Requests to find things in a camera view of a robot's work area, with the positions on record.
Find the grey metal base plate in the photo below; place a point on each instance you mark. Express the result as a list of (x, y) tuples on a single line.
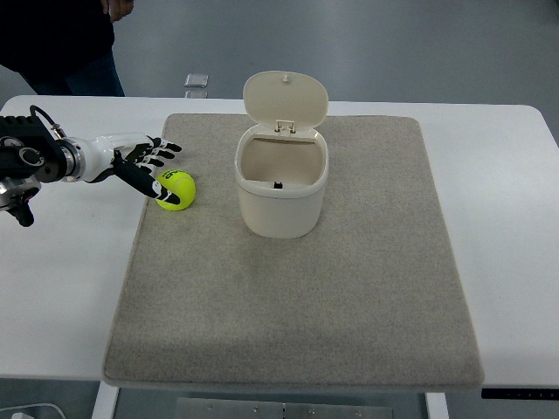
[(216, 408)]

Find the white table leg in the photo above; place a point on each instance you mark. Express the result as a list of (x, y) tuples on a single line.
[(436, 406), (106, 401)]

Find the white table leg left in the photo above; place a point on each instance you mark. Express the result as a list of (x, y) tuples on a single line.
[(106, 401)]

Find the person in dark clothes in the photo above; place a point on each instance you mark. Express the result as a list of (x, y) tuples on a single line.
[(63, 47)]

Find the cream lidded plastic box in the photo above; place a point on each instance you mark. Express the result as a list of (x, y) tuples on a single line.
[(282, 162)]

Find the grey felt mat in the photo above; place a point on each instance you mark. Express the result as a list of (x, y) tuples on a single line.
[(369, 298)]

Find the clear plastic floor socket cover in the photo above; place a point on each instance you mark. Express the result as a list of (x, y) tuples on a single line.
[(198, 80)]

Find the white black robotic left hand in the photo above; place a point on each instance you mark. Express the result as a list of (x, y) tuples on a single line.
[(132, 157)]

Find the white device at bottom left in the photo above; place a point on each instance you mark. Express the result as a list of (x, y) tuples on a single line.
[(29, 411)]

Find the black table control panel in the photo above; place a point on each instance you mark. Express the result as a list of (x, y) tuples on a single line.
[(526, 394)]

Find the white table leg right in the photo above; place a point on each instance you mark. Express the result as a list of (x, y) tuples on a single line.
[(436, 406)]

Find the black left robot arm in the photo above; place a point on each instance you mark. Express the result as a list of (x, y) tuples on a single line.
[(34, 150)]

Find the yellow-green tennis ball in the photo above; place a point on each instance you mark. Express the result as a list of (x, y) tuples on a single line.
[(181, 184)]

